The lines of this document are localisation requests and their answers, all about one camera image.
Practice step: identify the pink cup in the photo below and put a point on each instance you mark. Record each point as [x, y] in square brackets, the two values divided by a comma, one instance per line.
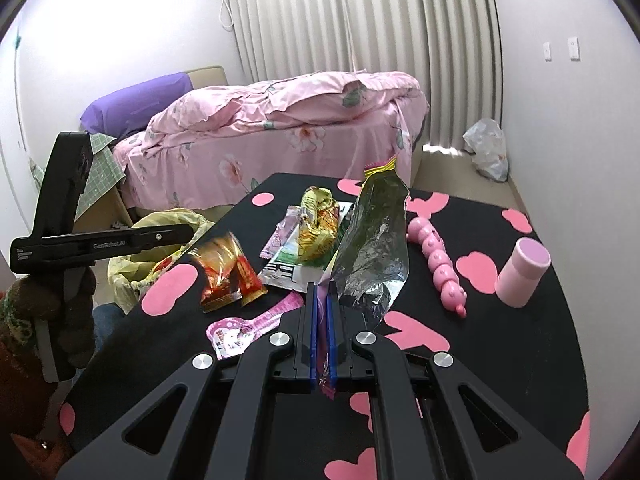
[520, 275]

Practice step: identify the person's left hand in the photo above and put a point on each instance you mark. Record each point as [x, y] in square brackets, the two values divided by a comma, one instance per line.
[80, 315]

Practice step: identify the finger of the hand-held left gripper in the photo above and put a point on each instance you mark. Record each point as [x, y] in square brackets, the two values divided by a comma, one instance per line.
[160, 237]

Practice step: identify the white wall switch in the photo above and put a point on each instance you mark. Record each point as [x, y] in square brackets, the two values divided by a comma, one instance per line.
[573, 48]
[547, 51]

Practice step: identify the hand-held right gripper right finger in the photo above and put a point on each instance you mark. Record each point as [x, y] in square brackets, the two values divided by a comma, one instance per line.
[329, 330]

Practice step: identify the beige headboard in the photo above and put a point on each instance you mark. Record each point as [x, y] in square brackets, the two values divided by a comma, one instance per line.
[210, 77]

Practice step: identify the silver foil bag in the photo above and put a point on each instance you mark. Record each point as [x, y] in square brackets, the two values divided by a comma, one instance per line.
[372, 240]

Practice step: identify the pink cartoon wrapper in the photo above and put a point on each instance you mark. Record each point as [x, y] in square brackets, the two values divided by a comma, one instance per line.
[240, 332]

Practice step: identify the white plastic bag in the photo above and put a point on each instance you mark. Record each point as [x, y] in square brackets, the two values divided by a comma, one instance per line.
[487, 150]

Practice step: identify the green patterned cloth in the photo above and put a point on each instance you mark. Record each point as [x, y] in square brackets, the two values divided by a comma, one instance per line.
[102, 175]

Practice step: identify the pink caterpillar toy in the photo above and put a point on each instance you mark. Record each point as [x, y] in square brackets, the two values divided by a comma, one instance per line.
[440, 265]

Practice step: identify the bed with pink sheet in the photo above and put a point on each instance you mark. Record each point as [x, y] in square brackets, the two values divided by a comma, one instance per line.
[280, 170]

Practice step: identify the person's leg in jeans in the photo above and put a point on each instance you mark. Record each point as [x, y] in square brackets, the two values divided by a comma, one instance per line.
[107, 325]

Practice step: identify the white pleated curtain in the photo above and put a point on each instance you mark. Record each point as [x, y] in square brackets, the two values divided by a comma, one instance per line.
[400, 25]

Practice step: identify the yellow-green plastic trash bag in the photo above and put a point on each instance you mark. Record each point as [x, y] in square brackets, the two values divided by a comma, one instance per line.
[150, 232]

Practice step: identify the red and gold wrapper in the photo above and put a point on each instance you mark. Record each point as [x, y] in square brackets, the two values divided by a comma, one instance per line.
[227, 275]

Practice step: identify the green and white packet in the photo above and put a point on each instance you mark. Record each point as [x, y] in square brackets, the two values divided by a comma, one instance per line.
[287, 270]

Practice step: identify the wooden nightstand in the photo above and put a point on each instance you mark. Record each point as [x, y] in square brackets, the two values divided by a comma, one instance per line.
[102, 212]

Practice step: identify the gold and green wrapper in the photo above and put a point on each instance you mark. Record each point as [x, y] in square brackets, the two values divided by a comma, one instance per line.
[317, 225]

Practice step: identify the pink purple small wrapper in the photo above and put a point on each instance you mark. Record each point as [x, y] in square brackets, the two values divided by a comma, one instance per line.
[280, 235]

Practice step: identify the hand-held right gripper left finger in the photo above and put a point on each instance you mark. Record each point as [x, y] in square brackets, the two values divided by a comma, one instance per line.
[313, 330]

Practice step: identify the pink floral duvet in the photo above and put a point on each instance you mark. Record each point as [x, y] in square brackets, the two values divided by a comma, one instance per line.
[280, 105]

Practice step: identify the black pink-print tablecloth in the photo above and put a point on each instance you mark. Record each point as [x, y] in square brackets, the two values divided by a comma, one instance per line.
[500, 360]

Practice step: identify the purple pillow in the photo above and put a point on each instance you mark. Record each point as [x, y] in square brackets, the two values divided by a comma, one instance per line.
[130, 105]

